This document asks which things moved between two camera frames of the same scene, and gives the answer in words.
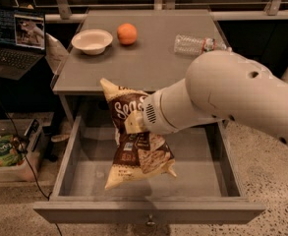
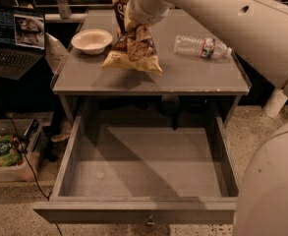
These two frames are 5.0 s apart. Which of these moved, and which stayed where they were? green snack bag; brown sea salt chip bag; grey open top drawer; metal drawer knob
Moved: brown sea salt chip bag
Stayed: metal drawer knob; green snack bag; grey open top drawer
